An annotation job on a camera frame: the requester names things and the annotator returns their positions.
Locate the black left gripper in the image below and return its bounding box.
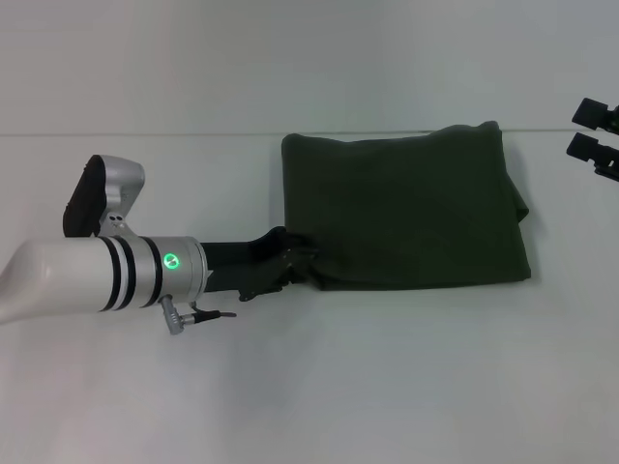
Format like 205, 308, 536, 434
199, 225, 321, 305

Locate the dark green t-shirt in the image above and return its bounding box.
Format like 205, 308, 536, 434
280, 120, 534, 294

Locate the left arm cable with plug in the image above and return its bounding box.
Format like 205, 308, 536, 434
161, 294, 239, 336

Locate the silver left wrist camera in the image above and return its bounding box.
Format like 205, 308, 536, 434
61, 154, 148, 240

